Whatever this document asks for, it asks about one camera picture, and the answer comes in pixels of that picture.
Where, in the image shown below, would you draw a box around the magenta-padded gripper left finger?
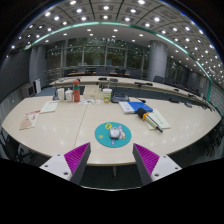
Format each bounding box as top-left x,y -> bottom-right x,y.
39,142 -> 92,185

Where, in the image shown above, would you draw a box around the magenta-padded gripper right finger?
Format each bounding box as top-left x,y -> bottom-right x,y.
132,142 -> 183,186

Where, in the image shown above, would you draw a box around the silver grey computer mouse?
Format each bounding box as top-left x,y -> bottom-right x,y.
108,126 -> 127,141

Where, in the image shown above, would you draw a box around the round teal cartoon mouse pad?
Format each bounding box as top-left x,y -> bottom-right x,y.
94,121 -> 133,149

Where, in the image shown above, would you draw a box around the white booklet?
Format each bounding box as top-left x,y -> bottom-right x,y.
144,108 -> 171,131

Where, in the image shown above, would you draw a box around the red and white leaflet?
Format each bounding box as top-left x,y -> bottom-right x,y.
19,109 -> 42,131

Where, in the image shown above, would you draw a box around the white paper pad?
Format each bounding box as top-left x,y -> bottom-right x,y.
39,100 -> 59,114

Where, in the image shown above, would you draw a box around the blue and white book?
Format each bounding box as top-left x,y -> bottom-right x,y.
118,101 -> 154,115

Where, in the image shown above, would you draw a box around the colourful flyer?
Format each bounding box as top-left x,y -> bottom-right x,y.
79,98 -> 102,106

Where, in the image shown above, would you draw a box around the tall white cup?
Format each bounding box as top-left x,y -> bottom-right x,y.
56,87 -> 65,102

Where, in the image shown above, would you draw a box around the red bottle with green band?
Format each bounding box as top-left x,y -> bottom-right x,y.
72,79 -> 81,103

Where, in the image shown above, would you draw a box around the black conference device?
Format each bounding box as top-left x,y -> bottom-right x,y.
110,93 -> 131,104

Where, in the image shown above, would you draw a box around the green printed paper cup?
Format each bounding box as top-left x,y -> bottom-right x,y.
102,88 -> 113,104

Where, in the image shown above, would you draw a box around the dark office chairs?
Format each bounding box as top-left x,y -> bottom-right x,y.
64,66 -> 201,91

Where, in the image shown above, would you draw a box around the ceiling lights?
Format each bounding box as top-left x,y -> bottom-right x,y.
9,0 -> 224,78

